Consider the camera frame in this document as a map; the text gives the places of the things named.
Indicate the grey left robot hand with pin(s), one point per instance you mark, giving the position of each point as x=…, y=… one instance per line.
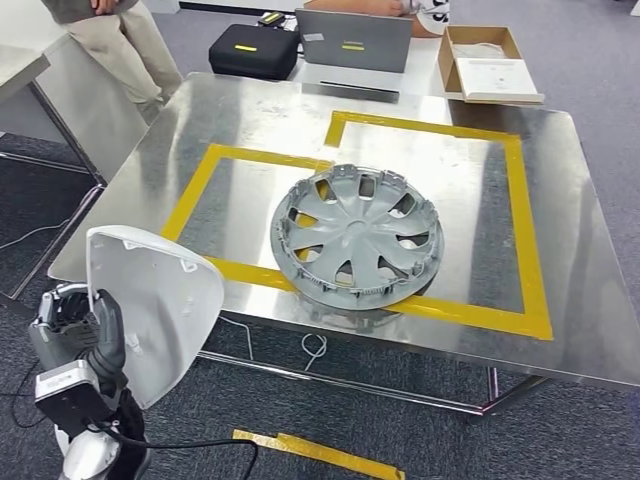
x=107, y=338

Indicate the person's hand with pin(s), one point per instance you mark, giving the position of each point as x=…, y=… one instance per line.
x=104, y=5

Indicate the white plastic cover part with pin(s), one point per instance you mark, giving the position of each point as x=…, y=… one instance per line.
x=160, y=311

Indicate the steel workbench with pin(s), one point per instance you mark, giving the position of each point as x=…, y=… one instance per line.
x=250, y=112

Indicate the person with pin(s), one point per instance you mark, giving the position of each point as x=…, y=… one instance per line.
x=125, y=46
x=430, y=16

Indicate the black zip case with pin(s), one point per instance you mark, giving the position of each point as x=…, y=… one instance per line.
x=260, y=60

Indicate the yellow tape strip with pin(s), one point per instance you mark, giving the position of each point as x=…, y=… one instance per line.
x=324, y=454

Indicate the grey laptop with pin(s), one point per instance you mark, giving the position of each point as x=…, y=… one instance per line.
x=360, y=33

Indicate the grey plastic hubcap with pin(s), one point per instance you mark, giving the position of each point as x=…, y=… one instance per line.
x=358, y=235

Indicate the brown cardboard box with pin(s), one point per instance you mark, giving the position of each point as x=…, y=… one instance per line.
x=447, y=66

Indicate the white flat box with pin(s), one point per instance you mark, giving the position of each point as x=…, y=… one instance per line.
x=500, y=79

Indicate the yellow tape outline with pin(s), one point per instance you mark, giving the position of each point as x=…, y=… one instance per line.
x=525, y=252

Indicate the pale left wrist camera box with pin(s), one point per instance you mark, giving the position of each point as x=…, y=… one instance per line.
x=70, y=397

